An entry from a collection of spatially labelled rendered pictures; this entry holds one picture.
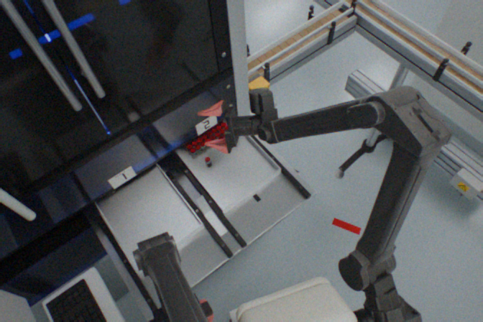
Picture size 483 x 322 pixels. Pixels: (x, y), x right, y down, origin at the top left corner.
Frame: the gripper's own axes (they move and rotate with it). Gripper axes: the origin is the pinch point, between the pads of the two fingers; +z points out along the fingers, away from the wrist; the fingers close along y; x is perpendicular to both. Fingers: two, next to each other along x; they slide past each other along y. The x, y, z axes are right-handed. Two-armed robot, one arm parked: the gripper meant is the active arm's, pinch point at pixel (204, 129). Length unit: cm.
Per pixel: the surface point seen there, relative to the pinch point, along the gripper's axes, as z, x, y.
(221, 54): -4.8, -16.0, 16.4
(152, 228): 25.6, 2.7, -34.9
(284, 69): -19, -63, -5
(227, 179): 1.2, -16.5, -28.7
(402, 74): -70, -83, -19
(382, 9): -62, -93, 8
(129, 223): 34.0, 1.9, -33.1
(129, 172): 29.7, -2.4, -15.2
